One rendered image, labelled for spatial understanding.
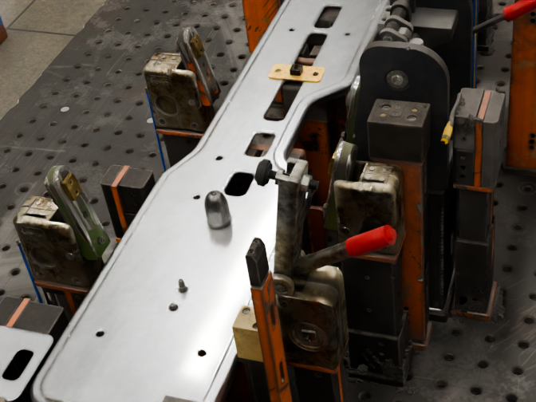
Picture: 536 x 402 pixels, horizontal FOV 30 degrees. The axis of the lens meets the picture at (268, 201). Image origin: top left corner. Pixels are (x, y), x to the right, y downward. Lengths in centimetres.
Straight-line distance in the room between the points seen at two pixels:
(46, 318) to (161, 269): 15
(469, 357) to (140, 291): 53
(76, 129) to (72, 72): 22
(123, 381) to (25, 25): 289
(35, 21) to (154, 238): 271
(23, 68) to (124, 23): 134
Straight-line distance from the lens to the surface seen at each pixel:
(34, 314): 128
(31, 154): 204
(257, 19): 189
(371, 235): 105
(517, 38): 165
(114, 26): 237
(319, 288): 113
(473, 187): 138
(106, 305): 123
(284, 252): 109
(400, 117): 124
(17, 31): 391
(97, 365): 117
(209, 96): 153
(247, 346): 110
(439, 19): 136
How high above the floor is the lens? 186
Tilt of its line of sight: 41 degrees down
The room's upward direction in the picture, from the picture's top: 9 degrees counter-clockwise
